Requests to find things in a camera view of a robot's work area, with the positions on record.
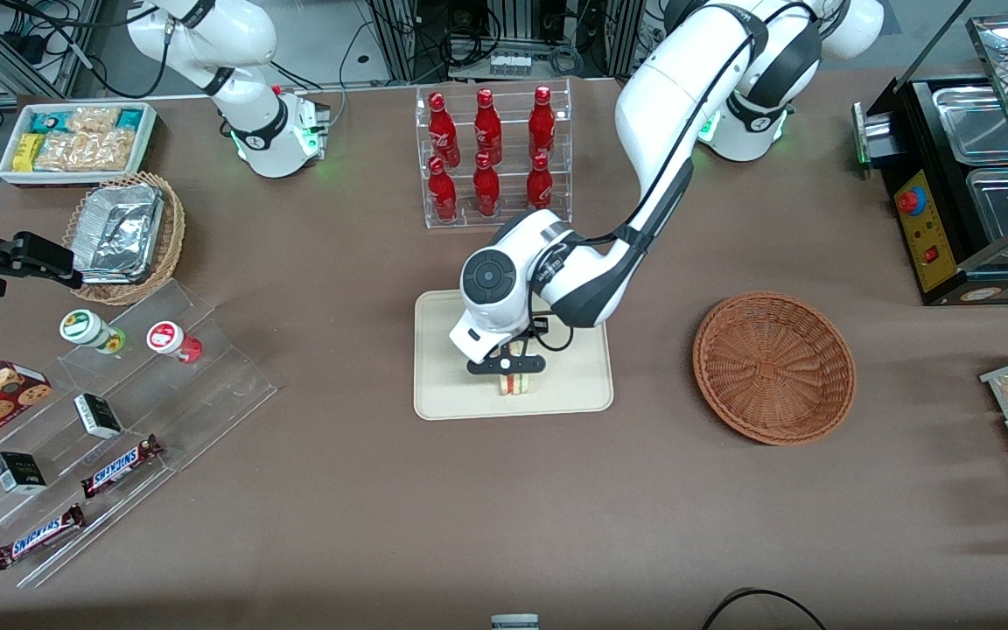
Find red lid snack cup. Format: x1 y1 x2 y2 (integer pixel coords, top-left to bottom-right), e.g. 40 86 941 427
147 321 203 364

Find light wicker basket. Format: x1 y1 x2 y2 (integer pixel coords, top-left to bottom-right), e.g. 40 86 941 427
63 171 186 306

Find black cable loop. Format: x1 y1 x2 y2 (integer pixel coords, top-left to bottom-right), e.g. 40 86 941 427
701 589 829 630

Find small clear cracker bag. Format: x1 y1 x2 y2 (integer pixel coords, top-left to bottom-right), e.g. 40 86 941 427
66 107 120 134

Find black hot food warmer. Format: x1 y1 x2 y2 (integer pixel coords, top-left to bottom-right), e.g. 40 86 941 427
851 13 1008 307

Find small black box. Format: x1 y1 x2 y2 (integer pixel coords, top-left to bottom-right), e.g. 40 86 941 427
73 394 124 440
0 451 47 495

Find green lid snack cup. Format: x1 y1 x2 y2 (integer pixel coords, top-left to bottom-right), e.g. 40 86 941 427
59 309 127 354

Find Snickers bar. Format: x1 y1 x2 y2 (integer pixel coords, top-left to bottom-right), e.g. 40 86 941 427
0 503 87 571
81 435 164 500

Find brown wicker basket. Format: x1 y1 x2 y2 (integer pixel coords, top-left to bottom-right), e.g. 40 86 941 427
692 291 857 446

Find cream plastic tray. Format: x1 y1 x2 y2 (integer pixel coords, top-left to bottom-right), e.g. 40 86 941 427
414 289 614 422

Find large clear cracker bag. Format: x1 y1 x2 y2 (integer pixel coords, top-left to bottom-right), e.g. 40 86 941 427
36 131 134 172

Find clear acrylic bottle rack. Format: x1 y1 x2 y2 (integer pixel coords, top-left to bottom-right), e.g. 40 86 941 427
415 79 573 230

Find red cola bottle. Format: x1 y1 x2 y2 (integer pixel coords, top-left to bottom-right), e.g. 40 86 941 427
526 153 554 217
474 88 503 165
428 92 461 167
528 85 556 160
428 156 459 221
473 152 501 218

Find stacked foil containers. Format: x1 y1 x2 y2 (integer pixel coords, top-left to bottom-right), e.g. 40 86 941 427
73 184 165 285

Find clear acrylic stepped display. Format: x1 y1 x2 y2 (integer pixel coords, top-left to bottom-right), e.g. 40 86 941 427
0 278 277 589

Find small grey control box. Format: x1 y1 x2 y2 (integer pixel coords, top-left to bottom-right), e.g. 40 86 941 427
294 92 333 160

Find white snack bin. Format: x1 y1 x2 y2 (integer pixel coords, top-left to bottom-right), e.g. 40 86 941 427
0 101 158 188

